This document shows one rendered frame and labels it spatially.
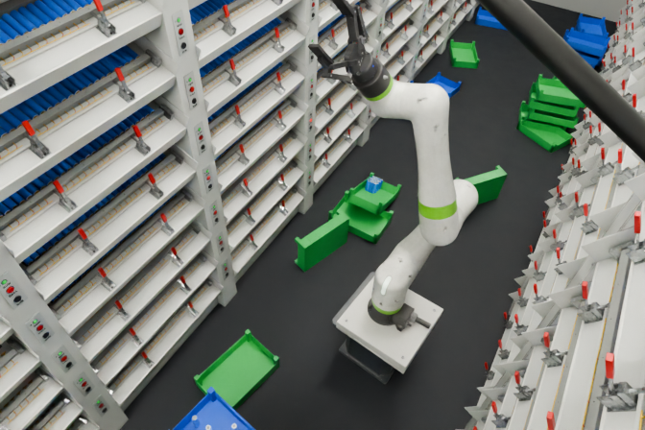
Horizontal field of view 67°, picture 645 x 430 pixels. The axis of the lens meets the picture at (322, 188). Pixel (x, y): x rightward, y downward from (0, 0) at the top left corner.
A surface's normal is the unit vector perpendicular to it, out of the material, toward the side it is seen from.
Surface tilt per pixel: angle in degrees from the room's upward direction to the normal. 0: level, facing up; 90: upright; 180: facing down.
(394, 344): 3
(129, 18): 23
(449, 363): 0
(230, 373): 0
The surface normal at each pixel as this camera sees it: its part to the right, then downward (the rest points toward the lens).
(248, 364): 0.04, -0.69
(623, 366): -0.72, -0.69
